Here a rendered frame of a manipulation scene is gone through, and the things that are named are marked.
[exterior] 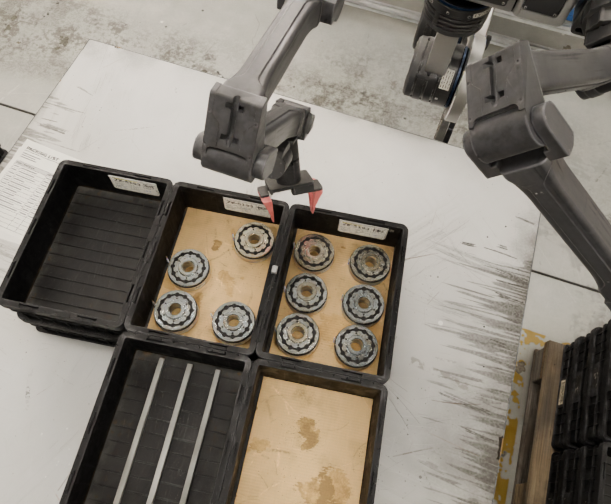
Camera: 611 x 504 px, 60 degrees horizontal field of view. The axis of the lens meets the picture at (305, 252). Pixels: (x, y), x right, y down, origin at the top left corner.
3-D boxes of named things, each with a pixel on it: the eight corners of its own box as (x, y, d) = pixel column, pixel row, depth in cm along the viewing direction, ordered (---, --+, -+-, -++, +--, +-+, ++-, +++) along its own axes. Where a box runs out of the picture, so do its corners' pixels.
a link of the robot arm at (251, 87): (263, 121, 67) (189, 98, 68) (257, 193, 78) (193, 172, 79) (352, -34, 93) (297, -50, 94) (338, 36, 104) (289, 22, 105)
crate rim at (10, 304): (64, 163, 139) (61, 158, 136) (176, 185, 137) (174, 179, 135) (-3, 306, 122) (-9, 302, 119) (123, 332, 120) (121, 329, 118)
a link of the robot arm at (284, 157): (316, 111, 112) (277, 99, 113) (302, 133, 103) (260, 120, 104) (304, 160, 120) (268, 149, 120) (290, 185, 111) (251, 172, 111)
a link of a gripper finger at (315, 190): (325, 217, 126) (322, 182, 121) (296, 223, 125) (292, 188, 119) (316, 203, 131) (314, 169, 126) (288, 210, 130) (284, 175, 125)
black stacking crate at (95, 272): (77, 184, 147) (62, 160, 137) (181, 204, 146) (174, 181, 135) (16, 318, 130) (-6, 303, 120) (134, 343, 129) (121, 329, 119)
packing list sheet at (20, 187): (21, 137, 166) (21, 136, 166) (89, 159, 164) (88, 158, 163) (-41, 225, 152) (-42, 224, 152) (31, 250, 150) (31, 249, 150)
